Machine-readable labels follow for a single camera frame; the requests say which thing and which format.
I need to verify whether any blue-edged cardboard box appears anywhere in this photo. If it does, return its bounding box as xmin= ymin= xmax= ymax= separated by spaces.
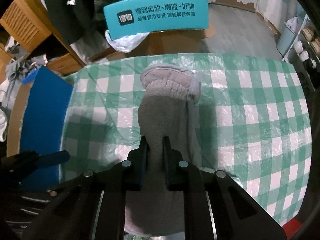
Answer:
xmin=6 ymin=65 xmax=74 ymax=193

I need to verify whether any grey shoe rack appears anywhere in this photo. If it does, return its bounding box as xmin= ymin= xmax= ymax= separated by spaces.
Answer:
xmin=283 ymin=15 xmax=319 ymax=92

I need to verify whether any white plastic bag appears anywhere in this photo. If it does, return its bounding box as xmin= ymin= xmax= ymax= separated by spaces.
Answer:
xmin=105 ymin=30 xmax=150 ymax=54

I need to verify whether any green checkered tablecloth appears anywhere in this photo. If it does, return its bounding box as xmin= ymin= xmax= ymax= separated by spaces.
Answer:
xmin=60 ymin=53 xmax=312 ymax=224

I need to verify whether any teal shoe box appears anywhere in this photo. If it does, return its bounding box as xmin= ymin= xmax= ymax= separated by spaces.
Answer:
xmin=104 ymin=0 xmax=209 ymax=40

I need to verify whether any red packet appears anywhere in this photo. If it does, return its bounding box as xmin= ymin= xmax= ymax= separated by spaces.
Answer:
xmin=282 ymin=218 xmax=302 ymax=240

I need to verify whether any orange wooden cabinet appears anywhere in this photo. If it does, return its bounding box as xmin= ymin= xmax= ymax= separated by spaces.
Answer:
xmin=1 ymin=0 xmax=85 ymax=75

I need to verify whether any grey-brown fuzzy sock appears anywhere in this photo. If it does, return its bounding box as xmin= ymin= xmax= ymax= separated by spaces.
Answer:
xmin=125 ymin=63 xmax=201 ymax=237

